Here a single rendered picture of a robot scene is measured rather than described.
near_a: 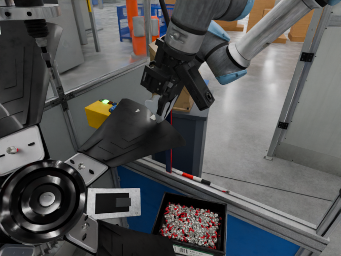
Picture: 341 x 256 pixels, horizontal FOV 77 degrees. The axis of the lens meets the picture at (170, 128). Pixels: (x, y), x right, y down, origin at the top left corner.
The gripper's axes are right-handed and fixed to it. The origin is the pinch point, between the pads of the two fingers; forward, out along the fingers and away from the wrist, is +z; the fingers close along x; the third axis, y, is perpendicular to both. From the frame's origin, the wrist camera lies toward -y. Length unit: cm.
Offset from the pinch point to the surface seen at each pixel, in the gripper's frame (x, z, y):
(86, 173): 23.8, 1.4, 2.1
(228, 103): -255, 121, -1
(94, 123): -8.1, 29.5, 29.6
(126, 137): 11.3, 0.7, 2.6
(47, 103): -12, 44, 63
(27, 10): 25.6, -24.9, 11.3
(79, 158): 21.2, 3.1, 6.5
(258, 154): -157, 101, -60
